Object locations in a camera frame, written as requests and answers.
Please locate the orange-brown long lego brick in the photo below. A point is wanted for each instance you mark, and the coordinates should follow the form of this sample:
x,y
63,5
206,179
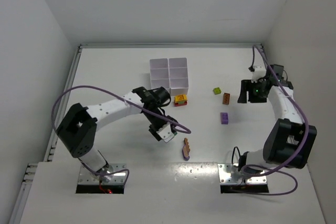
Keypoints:
x,y
186,142

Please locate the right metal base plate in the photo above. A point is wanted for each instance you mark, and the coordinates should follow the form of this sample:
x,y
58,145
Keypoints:
x,y
230,176

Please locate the brown lego brick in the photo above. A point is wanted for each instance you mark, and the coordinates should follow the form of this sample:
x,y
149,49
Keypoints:
x,y
226,98

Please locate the white compartment container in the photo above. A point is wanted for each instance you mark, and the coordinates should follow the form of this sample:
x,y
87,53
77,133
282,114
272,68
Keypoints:
x,y
170,73

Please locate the lime green lego brick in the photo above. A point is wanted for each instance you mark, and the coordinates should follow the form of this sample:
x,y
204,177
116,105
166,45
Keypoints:
x,y
217,91

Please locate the metal base plate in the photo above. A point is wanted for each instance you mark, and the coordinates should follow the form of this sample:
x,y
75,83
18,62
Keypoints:
x,y
109,175
230,176

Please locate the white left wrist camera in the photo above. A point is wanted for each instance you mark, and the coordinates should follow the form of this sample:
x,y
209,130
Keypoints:
x,y
165,133

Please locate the yellow lego brick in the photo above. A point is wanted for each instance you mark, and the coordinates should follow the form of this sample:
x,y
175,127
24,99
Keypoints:
x,y
180,98

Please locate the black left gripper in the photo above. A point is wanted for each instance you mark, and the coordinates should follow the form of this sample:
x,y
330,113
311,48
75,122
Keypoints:
x,y
155,132

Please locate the purple long lego brick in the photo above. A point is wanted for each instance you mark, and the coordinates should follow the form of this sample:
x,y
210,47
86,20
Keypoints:
x,y
185,152

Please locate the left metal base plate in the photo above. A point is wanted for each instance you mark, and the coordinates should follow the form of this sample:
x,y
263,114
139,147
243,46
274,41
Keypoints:
x,y
109,175

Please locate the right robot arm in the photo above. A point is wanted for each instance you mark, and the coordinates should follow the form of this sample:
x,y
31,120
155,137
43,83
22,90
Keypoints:
x,y
291,139

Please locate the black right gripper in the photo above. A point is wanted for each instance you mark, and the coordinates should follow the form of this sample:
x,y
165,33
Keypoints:
x,y
247,91

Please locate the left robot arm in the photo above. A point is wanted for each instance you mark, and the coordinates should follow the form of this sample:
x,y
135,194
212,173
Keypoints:
x,y
78,128

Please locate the purple square lego brick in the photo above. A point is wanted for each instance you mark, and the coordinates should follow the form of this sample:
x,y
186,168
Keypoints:
x,y
224,118

